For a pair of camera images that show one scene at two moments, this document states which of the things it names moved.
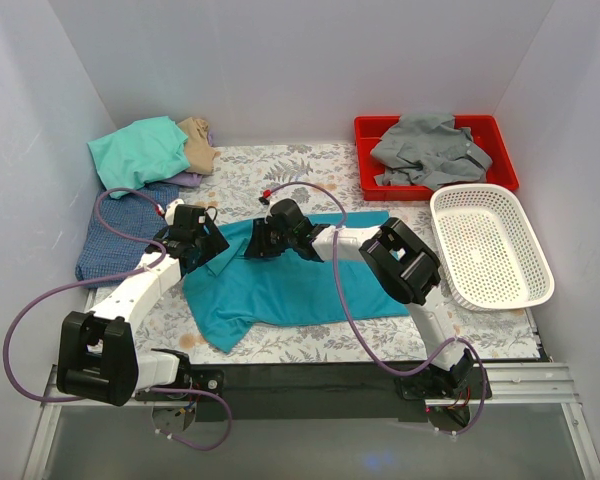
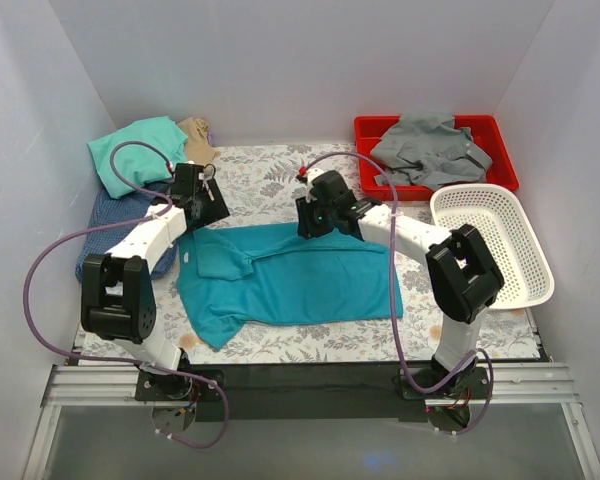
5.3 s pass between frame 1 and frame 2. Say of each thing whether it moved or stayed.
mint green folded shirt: stayed
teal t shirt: stayed
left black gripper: moved
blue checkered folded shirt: stayed
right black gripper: moved
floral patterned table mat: stayed
